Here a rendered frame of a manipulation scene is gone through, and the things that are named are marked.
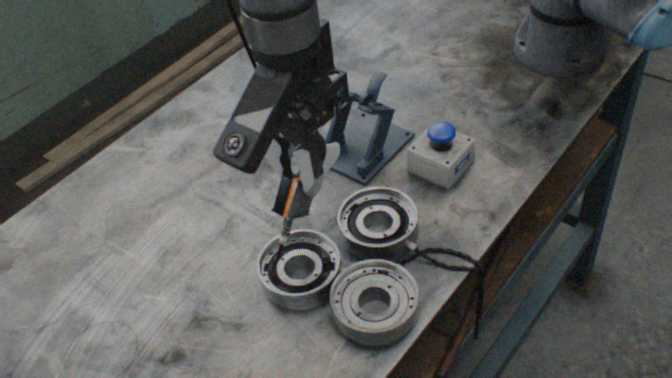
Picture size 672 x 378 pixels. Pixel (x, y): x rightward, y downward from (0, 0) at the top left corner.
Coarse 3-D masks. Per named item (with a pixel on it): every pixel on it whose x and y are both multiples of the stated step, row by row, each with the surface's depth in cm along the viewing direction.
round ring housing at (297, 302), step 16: (272, 240) 92; (288, 240) 93; (304, 240) 93; (320, 240) 93; (288, 256) 91; (304, 256) 92; (336, 256) 90; (288, 272) 92; (320, 272) 89; (336, 272) 87; (272, 288) 87; (320, 288) 86; (288, 304) 87; (304, 304) 87; (320, 304) 89
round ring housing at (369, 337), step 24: (360, 264) 88; (384, 264) 88; (336, 288) 87; (360, 288) 87; (384, 288) 86; (408, 288) 86; (336, 312) 83; (360, 312) 84; (384, 312) 84; (408, 312) 84; (360, 336) 82; (384, 336) 82
